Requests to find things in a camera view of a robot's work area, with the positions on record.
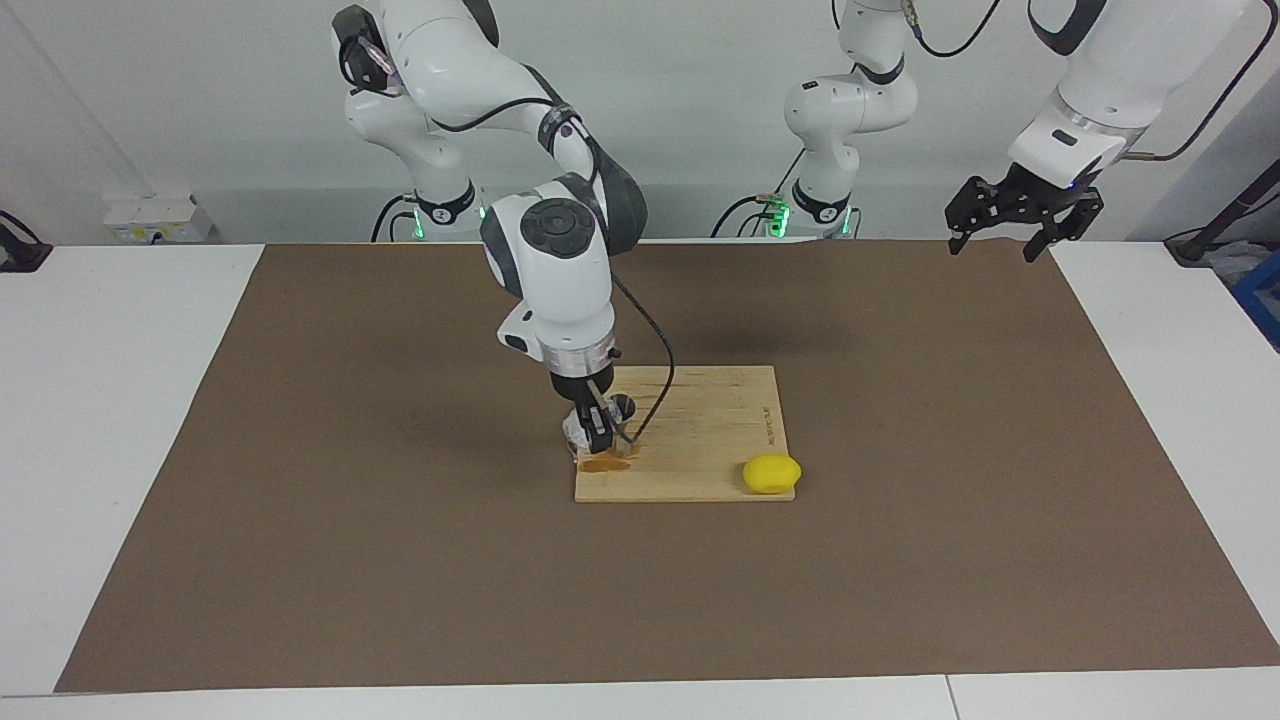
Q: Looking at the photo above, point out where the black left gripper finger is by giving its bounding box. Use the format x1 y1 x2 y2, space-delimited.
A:
1022 188 1106 264
944 175 1004 257

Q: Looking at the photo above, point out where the black stand leg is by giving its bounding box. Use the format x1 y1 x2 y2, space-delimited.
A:
1165 160 1280 266

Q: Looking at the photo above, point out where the wooden cutting board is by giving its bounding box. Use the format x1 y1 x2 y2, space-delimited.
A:
566 365 798 504

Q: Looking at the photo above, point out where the yellow lemon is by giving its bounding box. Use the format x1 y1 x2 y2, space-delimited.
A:
742 454 803 497

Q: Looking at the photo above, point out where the brown table mat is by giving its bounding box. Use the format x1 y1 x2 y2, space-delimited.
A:
55 240 1280 693

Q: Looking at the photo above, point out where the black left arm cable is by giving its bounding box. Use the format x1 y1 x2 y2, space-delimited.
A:
1122 0 1280 163

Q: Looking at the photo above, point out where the white wall power strip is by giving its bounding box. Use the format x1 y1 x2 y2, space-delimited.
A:
103 195 216 244

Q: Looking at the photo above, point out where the black clamp mount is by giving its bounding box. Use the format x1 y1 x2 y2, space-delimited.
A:
0 210 53 273

